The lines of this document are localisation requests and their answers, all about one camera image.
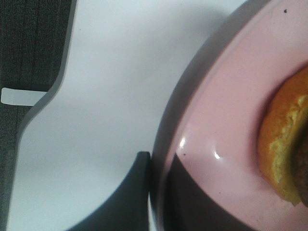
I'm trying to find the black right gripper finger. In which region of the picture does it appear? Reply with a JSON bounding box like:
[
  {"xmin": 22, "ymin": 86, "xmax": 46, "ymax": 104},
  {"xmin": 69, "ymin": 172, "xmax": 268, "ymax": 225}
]
[{"xmin": 70, "ymin": 152, "xmax": 151, "ymax": 231}]

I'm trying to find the pink round plate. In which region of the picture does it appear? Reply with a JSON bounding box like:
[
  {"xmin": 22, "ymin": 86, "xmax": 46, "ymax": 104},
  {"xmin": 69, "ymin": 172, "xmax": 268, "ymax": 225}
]
[{"xmin": 150, "ymin": 0, "xmax": 308, "ymax": 231}]

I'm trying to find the toy hamburger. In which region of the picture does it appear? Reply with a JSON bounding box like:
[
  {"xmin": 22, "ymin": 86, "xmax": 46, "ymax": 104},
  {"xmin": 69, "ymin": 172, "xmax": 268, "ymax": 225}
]
[{"xmin": 257, "ymin": 67, "xmax": 308, "ymax": 206}]

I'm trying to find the white label strip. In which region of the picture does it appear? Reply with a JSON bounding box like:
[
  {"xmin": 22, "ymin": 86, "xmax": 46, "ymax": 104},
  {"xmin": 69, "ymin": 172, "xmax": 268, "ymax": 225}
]
[{"xmin": 0, "ymin": 88, "xmax": 47, "ymax": 106}]

